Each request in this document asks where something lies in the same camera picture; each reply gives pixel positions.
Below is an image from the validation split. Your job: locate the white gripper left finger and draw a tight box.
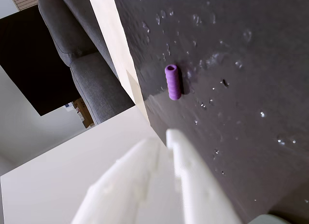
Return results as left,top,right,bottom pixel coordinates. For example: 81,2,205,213
70,136,184,224

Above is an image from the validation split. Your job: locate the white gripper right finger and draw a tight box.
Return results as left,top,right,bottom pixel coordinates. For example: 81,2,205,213
166,128,243,224

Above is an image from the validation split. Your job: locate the purple ribbed pen grip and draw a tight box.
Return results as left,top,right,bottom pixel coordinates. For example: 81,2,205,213
164,64,182,101

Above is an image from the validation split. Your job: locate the brown cardboard box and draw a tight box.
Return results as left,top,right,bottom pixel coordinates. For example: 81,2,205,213
72,98,95,128

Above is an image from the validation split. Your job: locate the black table mat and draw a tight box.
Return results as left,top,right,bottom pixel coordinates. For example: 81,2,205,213
112,0,309,224

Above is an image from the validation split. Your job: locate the grey fabric sofa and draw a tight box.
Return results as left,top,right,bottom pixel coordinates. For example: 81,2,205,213
38,0,136,125

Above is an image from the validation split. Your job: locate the black rectangular panel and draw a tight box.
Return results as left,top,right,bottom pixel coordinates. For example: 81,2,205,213
0,4,82,117

